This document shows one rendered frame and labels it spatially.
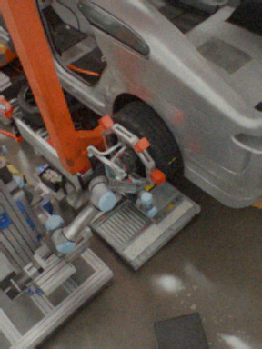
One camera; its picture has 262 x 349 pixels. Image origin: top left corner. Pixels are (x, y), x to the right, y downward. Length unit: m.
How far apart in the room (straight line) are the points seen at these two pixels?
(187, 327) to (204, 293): 0.54
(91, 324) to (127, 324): 0.30
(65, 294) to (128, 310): 0.54
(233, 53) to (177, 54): 1.29
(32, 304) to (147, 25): 2.28
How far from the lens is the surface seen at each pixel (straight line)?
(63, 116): 3.23
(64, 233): 2.71
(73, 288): 3.46
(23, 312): 3.54
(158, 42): 2.70
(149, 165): 3.04
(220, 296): 3.57
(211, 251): 3.74
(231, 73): 3.67
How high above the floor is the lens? 3.33
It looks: 51 degrees down
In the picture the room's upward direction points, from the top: 11 degrees counter-clockwise
